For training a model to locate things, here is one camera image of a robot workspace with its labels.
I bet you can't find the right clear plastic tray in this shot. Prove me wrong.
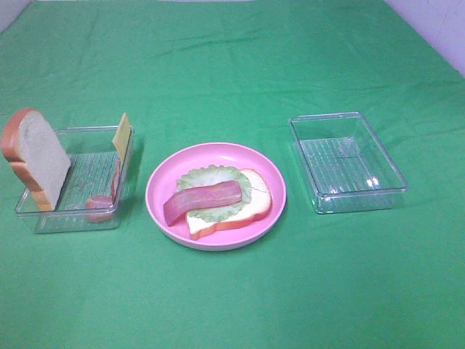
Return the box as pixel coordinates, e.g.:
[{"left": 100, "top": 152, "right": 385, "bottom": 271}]
[{"left": 289, "top": 112, "right": 408, "bottom": 214}]

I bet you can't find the clear plastic tray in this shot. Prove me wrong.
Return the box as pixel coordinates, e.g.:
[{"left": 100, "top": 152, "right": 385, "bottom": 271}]
[
  {"left": 15, "top": 126, "right": 134, "bottom": 234},
  {"left": 289, "top": 112, "right": 408, "bottom": 214}
]

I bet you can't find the yellow cheese slice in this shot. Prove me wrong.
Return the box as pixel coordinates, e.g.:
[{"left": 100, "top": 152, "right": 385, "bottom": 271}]
[{"left": 112, "top": 113, "right": 131, "bottom": 162}]

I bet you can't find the green tablecloth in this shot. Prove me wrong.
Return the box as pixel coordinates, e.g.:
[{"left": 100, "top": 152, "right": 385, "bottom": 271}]
[{"left": 1, "top": 1, "right": 464, "bottom": 348}]

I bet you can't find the bread slice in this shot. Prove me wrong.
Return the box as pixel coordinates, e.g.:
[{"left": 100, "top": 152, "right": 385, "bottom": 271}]
[
  {"left": 186, "top": 169, "right": 272, "bottom": 240},
  {"left": 1, "top": 108, "right": 70, "bottom": 211}
]

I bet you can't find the green lettuce leaf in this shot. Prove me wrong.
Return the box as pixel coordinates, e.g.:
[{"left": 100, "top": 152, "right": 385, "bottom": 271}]
[{"left": 177, "top": 164, "right": 252, "bottom": 222}]

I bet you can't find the left clear plastic tray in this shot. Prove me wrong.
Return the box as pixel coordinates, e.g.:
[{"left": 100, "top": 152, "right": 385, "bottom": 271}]
[{"left": 15, "top": 126, "right": 134, "bottom": 234}]

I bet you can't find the pink round plate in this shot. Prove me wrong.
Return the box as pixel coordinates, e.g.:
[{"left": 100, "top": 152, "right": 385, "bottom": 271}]
[{"left": 145, "top": 142, "right": 288, "bottom": 252}]

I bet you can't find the bacon strip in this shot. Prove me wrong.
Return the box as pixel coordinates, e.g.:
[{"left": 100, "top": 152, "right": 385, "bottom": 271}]
[
  {"left": 86, "top": 159, "right": 121, "bottom": 222},
  {"left": 163, "top": 180, "right": 242, "bottom": 226}
]

